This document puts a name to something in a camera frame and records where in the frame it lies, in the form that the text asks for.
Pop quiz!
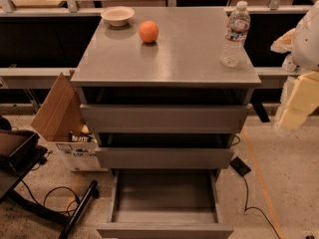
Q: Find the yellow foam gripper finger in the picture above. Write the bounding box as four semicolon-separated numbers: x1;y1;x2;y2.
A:
277;71;319;131
270;29;295;54

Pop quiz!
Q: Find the orange fruit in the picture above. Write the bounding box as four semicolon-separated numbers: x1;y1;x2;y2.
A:
139;21;159;43

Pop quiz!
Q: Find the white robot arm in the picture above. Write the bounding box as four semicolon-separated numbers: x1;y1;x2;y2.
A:
270;1;319;135

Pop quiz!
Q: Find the grey drawer cabinet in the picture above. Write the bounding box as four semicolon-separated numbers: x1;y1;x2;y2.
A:
70;6;262;239

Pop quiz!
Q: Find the grey bottom drawer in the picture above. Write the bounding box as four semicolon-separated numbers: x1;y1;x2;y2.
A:
97;169;233;239

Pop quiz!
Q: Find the grey drawer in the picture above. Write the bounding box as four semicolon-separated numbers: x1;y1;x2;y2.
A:
96;147;233;169
80;105;248;133
97;169;233;239

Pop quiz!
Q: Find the grey middle drawer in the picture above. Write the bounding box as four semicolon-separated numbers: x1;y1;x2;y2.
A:
96;147;233;169

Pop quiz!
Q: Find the grey top drawer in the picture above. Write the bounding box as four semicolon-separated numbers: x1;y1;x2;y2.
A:
80;105;248;133

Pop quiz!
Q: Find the clear plastic water bottle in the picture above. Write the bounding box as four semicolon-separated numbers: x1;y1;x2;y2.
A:
220;1;250;68

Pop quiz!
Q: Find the black power adapter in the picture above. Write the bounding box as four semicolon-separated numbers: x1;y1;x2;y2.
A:
230;157;251;176

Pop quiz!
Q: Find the cream ceramic bowl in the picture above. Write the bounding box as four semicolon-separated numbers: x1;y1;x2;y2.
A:
101;6;135;27

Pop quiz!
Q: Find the open cardboard box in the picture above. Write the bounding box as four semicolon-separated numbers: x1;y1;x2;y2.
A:
31;74;106;171

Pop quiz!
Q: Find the black floor cable right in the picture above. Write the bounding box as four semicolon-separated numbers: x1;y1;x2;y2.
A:
241;174;283;239

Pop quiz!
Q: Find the black floor cable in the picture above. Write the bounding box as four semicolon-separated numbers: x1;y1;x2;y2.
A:
20;179;82;217
241;174;283;239

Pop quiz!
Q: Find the black floor cable left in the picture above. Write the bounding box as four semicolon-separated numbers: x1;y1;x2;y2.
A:
20;179;82;217

